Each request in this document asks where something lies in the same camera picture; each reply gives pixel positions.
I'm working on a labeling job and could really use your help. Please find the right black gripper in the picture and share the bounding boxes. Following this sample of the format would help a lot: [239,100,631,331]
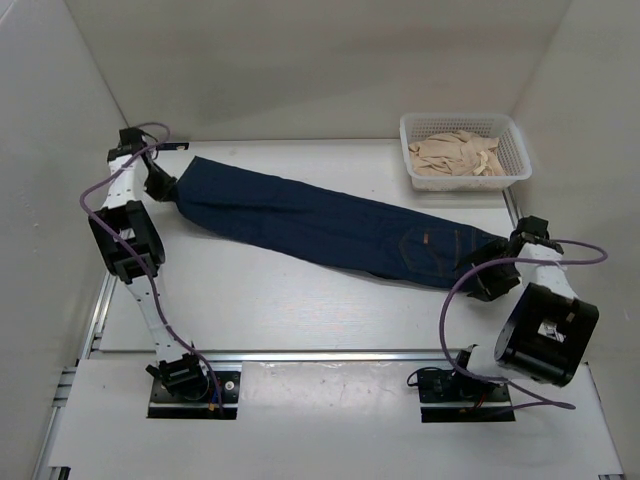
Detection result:
[457,239,521,302]

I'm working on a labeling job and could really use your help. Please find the dark blue denim trousers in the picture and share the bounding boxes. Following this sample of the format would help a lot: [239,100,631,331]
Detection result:
[172,157,498,289]

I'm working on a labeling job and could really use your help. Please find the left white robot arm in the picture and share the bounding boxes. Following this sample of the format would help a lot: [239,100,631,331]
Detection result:
[80,125,213,401]

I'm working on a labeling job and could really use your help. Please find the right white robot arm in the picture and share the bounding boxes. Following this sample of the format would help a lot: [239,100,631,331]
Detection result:
[449,216,599,400]

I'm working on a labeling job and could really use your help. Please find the beige trousers in basket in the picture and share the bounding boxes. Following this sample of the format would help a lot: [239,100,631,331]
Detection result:
[408,130,506,177]

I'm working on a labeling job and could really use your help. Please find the blue label sticker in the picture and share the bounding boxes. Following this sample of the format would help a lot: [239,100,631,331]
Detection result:
[163,142,190,151]

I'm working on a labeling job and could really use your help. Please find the white plastic mesh basket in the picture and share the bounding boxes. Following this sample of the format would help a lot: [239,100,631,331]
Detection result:
[399,113,532,192]

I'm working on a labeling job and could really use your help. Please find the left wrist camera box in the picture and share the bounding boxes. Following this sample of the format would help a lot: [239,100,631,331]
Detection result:
[118,127,148,154]

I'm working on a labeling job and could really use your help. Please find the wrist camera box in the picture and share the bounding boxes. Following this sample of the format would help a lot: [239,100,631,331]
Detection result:
[512,216,550,240]
[118,127,148,154]

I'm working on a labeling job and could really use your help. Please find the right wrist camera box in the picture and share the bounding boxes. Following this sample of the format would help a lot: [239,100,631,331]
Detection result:
[512,216,550,240]

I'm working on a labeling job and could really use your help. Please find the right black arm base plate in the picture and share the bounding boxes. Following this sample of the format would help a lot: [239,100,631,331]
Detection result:
[406,367,515,423]

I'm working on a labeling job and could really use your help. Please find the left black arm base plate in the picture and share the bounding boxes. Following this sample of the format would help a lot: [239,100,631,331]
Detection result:
[147,368,242,420]

